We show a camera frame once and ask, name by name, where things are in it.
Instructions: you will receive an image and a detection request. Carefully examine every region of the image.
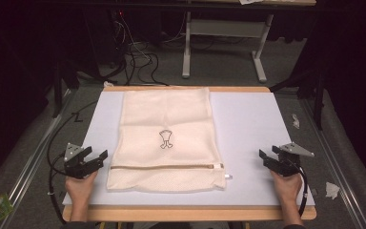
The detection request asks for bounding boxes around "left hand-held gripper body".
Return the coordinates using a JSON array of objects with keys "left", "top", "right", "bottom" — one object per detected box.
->
[{"left": 64, "top": 142, "right": 105, "bottom": 179}]

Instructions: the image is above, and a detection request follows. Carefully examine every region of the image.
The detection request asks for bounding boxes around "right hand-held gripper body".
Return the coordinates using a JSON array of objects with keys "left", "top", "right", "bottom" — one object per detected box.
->
[{"left": 274, "top": 141, "right": 315, "bottom": 177}]

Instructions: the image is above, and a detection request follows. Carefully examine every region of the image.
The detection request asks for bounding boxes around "cream mesh laundry bag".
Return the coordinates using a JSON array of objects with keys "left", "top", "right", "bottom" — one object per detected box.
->
[{"left": 106, "top": 87, "right": 234, "bottom": 194}]

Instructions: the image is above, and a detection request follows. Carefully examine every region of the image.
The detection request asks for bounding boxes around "person's left hand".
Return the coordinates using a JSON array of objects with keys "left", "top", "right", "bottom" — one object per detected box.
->
[{"left": 65, "top": 171, "right": 99, "bottom": 204}]

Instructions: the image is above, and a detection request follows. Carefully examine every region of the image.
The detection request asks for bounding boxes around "person's right hand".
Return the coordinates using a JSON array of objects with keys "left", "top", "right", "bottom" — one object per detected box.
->
[{"left": 270, "top": 171, "right": 303, "bottom": 204}]

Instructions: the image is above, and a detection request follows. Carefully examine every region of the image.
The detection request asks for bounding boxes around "large crumpled white paper scrap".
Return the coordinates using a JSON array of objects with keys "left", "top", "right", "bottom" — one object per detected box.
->
[{"left": 325, "top": 181, "right": 341, "bottom": 201}]

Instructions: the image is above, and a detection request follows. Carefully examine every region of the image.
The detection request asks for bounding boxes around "black metal stand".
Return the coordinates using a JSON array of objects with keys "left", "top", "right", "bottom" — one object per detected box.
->
[
  {"left": 269, "top": 61, "right": 327, "bottom": 132},
  {"left": 51, "top": 58, "right": 81, "bottom": 119}
]

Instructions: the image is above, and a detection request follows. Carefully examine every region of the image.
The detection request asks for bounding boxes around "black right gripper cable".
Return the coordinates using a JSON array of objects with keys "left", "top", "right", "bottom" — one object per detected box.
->
[{"left": 296, "top": 165, "right": 309, "bottom": 218}]

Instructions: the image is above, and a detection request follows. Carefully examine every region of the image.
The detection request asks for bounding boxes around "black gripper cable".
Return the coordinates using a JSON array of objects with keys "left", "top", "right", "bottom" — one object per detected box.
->
[
  {"left": 46, "top": 100, "right": 99, "bottom": 225},
  {"left": 296, "top": 165, "right": 309, "bottom": 218}
]

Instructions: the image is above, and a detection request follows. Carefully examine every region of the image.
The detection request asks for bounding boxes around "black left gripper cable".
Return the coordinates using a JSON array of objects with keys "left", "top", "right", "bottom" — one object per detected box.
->
[{"left": 46, "top": 100, "right": 99, "bottom": 225}]

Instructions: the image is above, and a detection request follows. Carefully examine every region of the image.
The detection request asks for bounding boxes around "metal floor rail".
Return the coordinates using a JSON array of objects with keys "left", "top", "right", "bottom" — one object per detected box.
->
[
  {"left": 0, "top": 89, "right": 74, "bottom": 229},
  {"left": 299, "top": 98, "right": 365, "bottom": 229}
]

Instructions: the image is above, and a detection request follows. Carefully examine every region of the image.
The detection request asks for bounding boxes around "tangle of floor cables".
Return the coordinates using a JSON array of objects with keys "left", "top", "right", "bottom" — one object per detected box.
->
[{"left": 109, "top": 10, "right": 189, "bottom": 88}]

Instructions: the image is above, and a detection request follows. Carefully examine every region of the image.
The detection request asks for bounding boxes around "white metal desk frame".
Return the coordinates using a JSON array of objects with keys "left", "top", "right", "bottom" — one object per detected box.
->
[{"left": 181, "top": 11, "right": 275, "bottom": 84}]

